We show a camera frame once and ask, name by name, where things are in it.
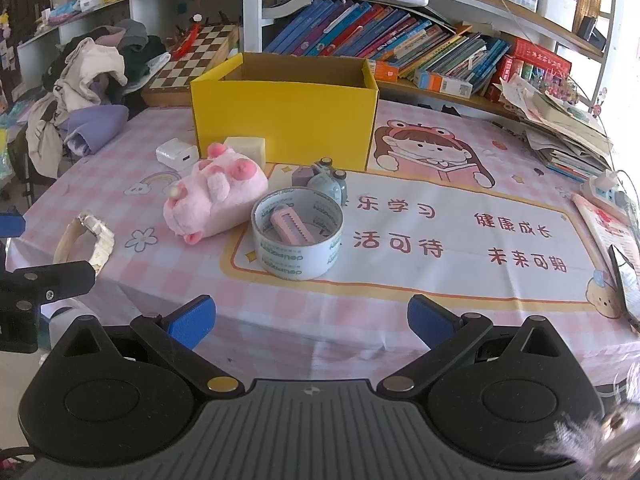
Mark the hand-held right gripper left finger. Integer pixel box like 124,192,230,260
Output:
50,296,245,401

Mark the stack of papers and booklets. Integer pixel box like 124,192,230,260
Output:
500,77,616,183

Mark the pink checkered desktop cloth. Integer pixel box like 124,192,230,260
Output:
0,97,640,391

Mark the red tassel ornament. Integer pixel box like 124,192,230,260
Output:
169,13,205,61

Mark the white power strip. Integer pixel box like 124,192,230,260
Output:
580,170,640,211

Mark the pink comb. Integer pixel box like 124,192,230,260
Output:
270,205,317,247

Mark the small orange box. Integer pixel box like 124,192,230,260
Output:
372,59,401,82

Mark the black shelf device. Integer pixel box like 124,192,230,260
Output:
580,16,608,51

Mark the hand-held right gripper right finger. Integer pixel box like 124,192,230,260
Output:
376,295,576,400

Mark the row of books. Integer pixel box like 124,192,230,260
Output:
260,0,511,98

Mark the black smartphone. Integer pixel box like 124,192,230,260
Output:
607,244,640,333

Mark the white storage bin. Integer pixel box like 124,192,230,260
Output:
537,0,578,31

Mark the clear tape roll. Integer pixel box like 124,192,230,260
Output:
251,187,345,279

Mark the pink plush toy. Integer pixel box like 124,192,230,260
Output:
163,142,269,246

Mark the white wooden bookshelf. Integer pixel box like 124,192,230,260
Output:
15,0,618,121

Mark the blue round corked bottle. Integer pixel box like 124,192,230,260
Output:
308,170,348,206

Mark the pile of clothes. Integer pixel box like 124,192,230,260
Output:
25,19,173,179

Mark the white orange carton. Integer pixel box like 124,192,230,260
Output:
412,69,473,98

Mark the pink printed booklet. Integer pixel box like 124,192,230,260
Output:
571,192,640,281

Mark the fuzzy lilac fabric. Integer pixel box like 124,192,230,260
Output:
534,375,640,480

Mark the wooden chessboard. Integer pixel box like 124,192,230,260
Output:
141,23,240,107

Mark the white square charger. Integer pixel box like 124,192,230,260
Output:
156,138,198,167

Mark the cream rectangular block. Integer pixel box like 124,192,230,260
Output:
223,136,266,168

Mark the white bracelet watch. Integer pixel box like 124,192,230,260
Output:
53,211,116,276

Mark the yellow cardboard box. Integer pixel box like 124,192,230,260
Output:
190,52,379,171

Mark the red gift box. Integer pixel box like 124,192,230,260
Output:
512,37,572,78

